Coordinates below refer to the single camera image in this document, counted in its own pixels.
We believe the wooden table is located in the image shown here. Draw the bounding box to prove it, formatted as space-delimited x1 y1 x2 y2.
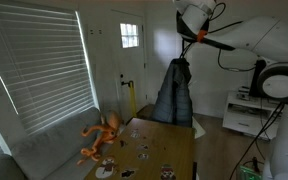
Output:
83 118 195 180

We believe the snowman sticker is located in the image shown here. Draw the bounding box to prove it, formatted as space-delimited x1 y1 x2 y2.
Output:
95 156 118 179

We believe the dark grey jacket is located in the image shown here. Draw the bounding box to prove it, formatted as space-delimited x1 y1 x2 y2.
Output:
151 58 193 127

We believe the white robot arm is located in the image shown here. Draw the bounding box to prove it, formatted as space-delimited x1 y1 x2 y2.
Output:
172 0 288 180

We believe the orange octopus plush toy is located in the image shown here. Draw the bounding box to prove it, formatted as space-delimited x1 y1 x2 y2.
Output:
77 110 122 165

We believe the white front door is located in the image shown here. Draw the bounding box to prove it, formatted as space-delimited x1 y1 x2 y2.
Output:
112 10 146 122

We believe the green circuit board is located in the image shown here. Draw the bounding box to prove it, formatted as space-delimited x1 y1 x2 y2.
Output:
238 166 262 180

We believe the white tv cabinet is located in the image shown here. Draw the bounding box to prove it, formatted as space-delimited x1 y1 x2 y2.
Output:
222 91 277 136

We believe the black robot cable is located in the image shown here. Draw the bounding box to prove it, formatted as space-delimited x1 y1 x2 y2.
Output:
179 2 287 180

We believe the yellow door bar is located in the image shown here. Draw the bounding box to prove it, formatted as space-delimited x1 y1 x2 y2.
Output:
121 80 137 117

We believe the santa sticker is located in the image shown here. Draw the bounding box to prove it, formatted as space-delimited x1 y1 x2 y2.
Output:
160 164 176 180

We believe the grey sofa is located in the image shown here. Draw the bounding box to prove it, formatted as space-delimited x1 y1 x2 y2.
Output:
0 107 111 180

